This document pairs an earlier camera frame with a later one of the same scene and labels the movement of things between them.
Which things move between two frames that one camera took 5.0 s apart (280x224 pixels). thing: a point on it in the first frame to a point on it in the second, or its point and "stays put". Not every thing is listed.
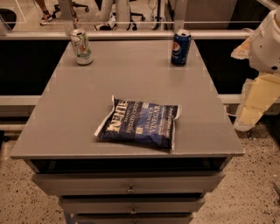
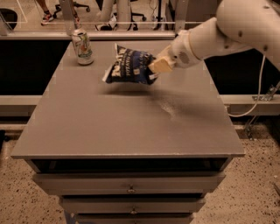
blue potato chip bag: [141, 122] to [132, 66]
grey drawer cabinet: [105, 180] stays put
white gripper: [266, 51] to [180, 52]
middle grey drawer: [132, 205] stays put
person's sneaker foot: [46, 17] stays put
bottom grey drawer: [135, 219] stays put
